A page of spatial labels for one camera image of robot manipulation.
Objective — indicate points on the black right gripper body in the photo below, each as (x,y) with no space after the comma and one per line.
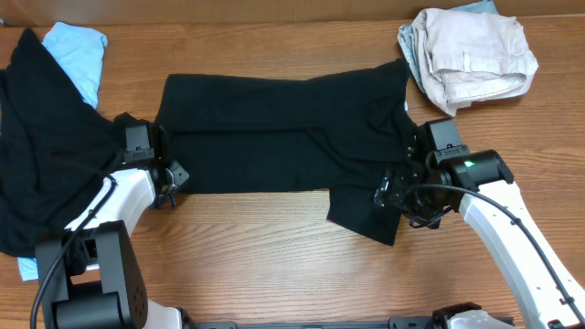
(419,201)

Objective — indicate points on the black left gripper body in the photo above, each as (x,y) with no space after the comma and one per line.
(173,178)

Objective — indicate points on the black t-shirt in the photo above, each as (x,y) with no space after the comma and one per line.
(340,132)

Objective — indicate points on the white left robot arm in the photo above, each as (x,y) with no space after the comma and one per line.
(88,274)

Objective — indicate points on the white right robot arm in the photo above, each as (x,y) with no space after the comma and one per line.
(441,175)

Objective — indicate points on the black garment pile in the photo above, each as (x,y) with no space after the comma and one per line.
(55,148)

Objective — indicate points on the beige folded pants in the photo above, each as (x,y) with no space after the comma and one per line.
(468,57)

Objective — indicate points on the light blue shirt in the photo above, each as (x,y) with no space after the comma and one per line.
(79,51)

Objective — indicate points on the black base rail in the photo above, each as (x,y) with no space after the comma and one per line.
(392,323)

